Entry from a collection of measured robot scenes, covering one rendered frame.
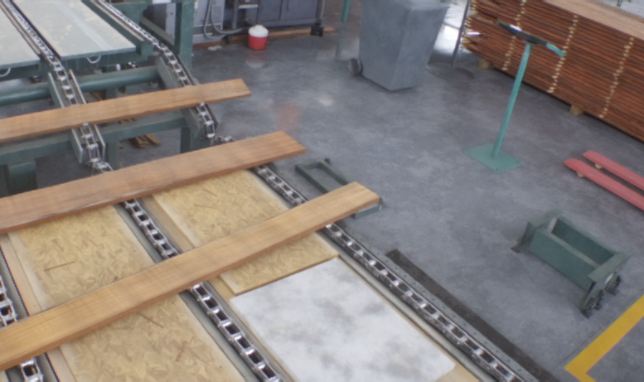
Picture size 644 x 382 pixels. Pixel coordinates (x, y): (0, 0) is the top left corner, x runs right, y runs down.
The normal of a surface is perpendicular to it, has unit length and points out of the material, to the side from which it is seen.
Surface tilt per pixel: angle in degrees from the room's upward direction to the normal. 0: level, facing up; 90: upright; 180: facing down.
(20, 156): 90
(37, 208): 0
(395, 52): 94
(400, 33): 94
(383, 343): 0
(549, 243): 90
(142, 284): 0
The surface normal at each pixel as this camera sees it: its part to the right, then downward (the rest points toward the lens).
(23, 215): 0.14, -0.84
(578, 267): -0.77, 0.23
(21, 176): 0.62, 0.49
